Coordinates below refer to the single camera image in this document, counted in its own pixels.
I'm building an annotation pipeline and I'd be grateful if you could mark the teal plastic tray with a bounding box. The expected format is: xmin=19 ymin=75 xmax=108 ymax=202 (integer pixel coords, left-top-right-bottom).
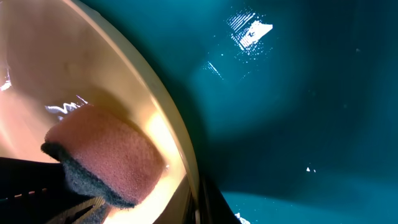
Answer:
xmin=88 ymin=0 xmax=397 ymax=223

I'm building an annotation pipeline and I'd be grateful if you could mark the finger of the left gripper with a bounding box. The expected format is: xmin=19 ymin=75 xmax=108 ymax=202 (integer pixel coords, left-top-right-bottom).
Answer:
xmin=1 ymin=157 xmax=106 ymax=224

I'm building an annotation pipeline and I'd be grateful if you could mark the pink and green sponge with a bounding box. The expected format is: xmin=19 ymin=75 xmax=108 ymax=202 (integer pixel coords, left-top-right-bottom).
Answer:
xmin=41 ymin=105 xmax=165 ymax=208

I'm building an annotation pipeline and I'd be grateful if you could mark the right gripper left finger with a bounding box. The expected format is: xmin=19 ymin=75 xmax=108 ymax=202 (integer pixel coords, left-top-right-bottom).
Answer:
xmin=154 ymin=175 xmax=197 ymax=224

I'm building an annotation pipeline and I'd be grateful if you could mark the yellow-green plate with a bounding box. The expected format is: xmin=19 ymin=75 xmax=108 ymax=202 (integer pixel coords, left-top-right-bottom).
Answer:
xmin=1 ymin=1 xmax=200 ymax=223

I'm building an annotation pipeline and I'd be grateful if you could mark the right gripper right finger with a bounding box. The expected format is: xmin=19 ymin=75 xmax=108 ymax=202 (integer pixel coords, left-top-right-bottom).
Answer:
xmin=199 ymin=175 xmax=241 ymax=224

